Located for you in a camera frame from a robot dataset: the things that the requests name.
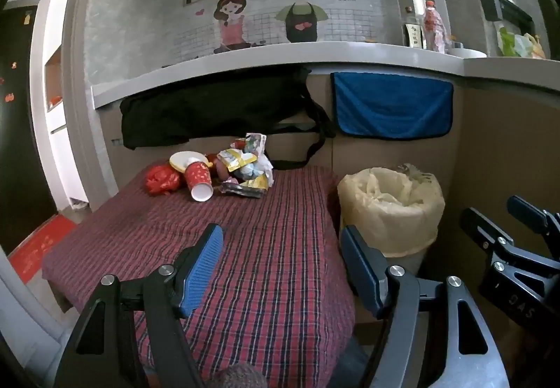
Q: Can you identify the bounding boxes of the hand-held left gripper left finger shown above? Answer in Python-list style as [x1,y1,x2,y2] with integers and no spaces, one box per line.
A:
[55,223,226,388]

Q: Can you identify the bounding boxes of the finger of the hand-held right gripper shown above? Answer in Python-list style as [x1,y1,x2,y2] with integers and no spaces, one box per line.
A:
[507,196,560,235]
[459,207,515,260]

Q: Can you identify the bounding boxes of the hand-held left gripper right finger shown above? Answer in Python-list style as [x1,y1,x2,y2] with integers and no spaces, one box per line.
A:
[340,225,510,388]

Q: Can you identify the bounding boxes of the trash bin with yellowish liner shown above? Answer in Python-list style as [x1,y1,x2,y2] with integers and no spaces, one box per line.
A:
[337,163,446,279]

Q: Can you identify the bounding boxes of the red plastic bag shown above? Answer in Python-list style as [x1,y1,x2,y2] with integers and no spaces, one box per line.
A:
[144,163,182,196]

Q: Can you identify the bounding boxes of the person's left hand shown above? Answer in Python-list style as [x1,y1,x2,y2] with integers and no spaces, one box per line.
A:
[209,363,268,388]

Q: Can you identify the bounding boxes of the red plaid cloth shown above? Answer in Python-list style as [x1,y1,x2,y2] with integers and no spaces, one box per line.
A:
[41,165,356,388]

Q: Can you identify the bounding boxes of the red paper cup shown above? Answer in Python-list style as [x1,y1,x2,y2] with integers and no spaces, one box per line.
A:
[184,161,214,202]

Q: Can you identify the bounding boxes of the crumpled yellow foil wrapper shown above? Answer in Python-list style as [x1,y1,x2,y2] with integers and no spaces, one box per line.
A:
[220,178,270,199]

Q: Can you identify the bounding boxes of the yellow snack wrapper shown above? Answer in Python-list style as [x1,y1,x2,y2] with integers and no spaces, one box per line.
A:
[217,149,260,173]

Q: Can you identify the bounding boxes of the colourful printed wrapper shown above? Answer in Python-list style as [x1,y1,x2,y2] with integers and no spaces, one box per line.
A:
[242,133,268,158]

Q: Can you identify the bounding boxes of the blue towel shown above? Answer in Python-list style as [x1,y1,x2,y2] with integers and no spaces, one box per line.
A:
[330,72,454,139]

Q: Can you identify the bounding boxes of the black bag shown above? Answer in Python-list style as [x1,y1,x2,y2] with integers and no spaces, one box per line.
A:
[120,65,337,172]

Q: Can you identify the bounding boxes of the red floor mat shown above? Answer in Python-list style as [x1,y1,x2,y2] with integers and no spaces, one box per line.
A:
[9,215,77,284]

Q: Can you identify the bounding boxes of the green plastic bag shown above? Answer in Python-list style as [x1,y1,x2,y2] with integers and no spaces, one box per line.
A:
[497,27,547,60]

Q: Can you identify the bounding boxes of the white bowl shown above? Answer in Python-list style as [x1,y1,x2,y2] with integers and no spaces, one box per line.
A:
[447,48,487,59]

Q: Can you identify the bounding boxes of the plastic bottle with orange cap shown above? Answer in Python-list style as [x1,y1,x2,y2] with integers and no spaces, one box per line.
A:
[422,0,447,53]

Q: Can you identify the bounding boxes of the small beige box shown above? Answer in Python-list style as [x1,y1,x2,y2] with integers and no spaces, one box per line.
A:
[403,23,424,50]

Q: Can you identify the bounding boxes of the grey counter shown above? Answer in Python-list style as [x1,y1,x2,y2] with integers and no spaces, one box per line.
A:
[92,40,560,109]

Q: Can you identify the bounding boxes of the black wall rack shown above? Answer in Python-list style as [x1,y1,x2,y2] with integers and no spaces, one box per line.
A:
[479,0,535,34]

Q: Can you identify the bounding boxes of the cartoon wall sticker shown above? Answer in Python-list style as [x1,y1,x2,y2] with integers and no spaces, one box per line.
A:
[85,0,394,83]

